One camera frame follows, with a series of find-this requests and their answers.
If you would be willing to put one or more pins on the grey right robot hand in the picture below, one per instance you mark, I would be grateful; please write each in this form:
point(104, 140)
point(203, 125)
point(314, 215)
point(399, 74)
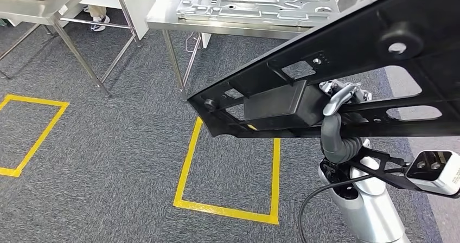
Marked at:
point(330, 140)

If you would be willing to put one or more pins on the black plastic plate frame part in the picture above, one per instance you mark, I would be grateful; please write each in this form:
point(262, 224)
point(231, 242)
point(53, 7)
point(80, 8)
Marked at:
point(359, 36)

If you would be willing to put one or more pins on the yellow floor tape square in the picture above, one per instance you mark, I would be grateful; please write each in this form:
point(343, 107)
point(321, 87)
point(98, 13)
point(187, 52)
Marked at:
point(39, 137)
point(223, 209)

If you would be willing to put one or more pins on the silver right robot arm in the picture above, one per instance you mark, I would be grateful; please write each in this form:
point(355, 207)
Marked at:
point(366, 212)

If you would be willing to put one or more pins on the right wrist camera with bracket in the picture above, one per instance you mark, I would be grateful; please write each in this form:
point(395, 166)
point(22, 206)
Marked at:
point(436, 171)

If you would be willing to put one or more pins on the white board panel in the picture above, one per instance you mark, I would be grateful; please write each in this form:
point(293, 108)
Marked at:
point(140, 0)

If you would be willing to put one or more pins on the stainless steel workbench table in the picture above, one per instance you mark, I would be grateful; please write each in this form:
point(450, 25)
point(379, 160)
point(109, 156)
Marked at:
point(161, 15)

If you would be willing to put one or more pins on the person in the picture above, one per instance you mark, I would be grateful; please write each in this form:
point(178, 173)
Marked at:
point(98, 22)

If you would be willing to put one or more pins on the stamped grey metal panel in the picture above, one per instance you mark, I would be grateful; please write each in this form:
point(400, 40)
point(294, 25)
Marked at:
point(251, 4)

